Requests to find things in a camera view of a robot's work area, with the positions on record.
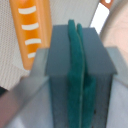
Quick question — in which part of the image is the gripper right finger with green pad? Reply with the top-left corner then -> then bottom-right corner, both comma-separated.
76,22 -> 119,128

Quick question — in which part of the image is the gripper left finger with green pad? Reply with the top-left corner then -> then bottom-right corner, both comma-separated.
45,19 -> 84,128

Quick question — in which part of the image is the orange toy bread loaf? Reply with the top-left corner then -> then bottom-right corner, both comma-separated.
9,0 -> 52,70

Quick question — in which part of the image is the round wooden plate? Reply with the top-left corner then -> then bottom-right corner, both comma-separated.
101,11 -> 128,64

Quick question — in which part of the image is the beige woven placemat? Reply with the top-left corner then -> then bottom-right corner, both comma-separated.
0,0 -> 128,91

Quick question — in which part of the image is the knife with orange handle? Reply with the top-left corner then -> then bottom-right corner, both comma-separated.
90,0 -> 114,33

